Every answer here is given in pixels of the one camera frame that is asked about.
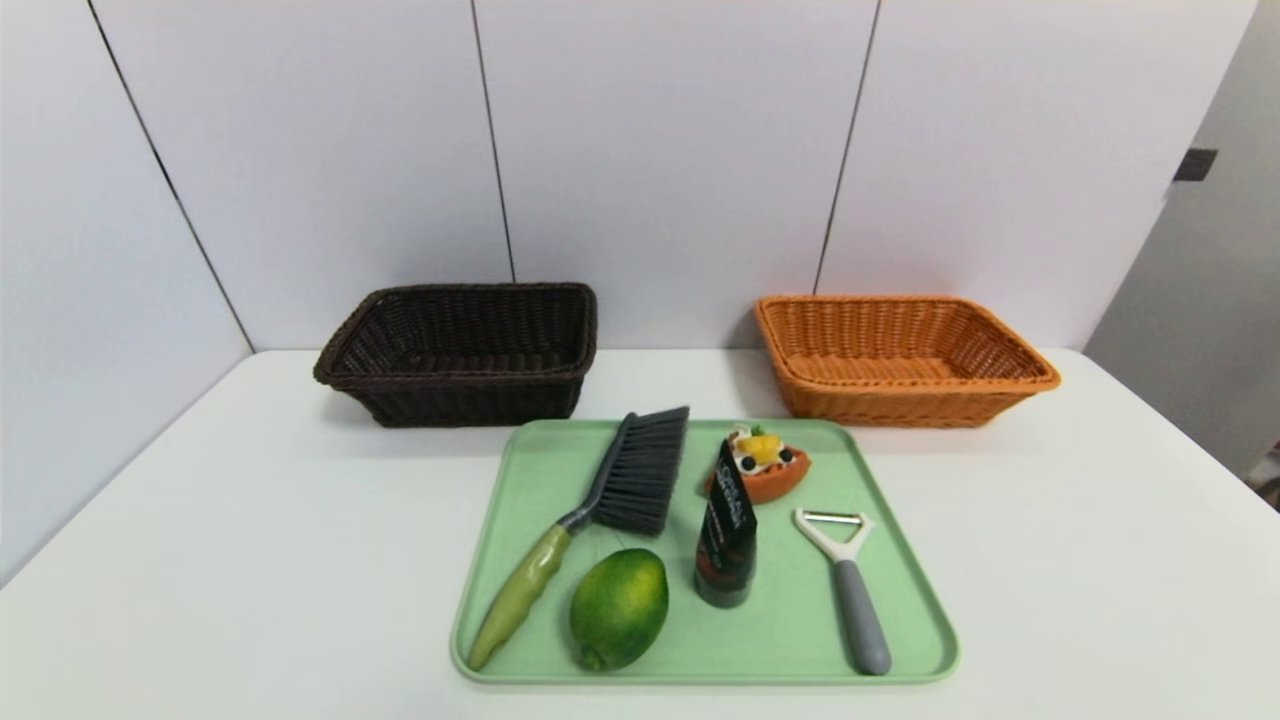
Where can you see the orange toy fruit tart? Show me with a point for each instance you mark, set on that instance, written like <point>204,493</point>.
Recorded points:
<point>772,484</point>

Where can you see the black cosmetic tube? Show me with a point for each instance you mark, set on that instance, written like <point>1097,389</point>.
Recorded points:
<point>725,540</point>

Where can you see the green lime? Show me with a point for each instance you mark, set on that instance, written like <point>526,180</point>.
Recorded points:
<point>620,610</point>

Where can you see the dark brown wicker basket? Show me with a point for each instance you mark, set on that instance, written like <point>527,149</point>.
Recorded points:
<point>450,400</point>

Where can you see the orange wicker basket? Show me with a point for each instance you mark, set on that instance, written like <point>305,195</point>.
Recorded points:
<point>900,405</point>

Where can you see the light green plastic tray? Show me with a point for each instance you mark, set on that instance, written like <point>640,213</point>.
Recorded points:
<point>780,620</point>

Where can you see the small black wall fixture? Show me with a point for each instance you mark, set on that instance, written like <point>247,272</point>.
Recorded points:
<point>1196,165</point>

